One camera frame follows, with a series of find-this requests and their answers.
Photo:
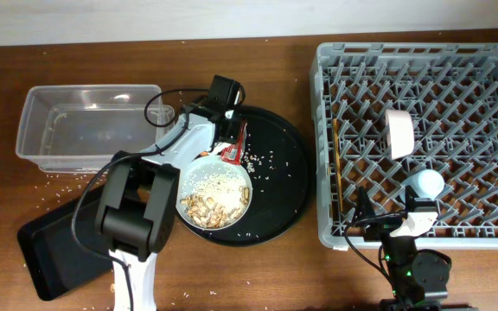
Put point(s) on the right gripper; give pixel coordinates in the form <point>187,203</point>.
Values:
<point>382,226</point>

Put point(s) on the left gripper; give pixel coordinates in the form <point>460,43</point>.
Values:
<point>235,129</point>

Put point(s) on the wooden chopstick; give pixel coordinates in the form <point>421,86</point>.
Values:
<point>338,163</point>

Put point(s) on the red snack wrapper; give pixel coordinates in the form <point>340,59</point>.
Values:
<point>233,154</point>

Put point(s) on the blue cup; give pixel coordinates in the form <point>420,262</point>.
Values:
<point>427,183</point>

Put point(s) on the grey plate with food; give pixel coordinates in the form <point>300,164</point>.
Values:
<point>213,194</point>

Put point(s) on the white bowl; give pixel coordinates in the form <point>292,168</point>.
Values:
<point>400,136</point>

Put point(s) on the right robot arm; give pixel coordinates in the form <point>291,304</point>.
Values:
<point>418,277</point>

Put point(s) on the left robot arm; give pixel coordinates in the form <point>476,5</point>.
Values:
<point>137,206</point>

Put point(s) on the grey dishwasher rack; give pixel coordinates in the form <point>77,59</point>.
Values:
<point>451,93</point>

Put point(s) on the black round tray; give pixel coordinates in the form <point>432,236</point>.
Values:
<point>282,179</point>

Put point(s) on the clear plastic bin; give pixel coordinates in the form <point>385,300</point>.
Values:
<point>79,128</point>

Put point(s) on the black rectangular tray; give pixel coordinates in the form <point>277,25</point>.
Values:
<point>55,262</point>

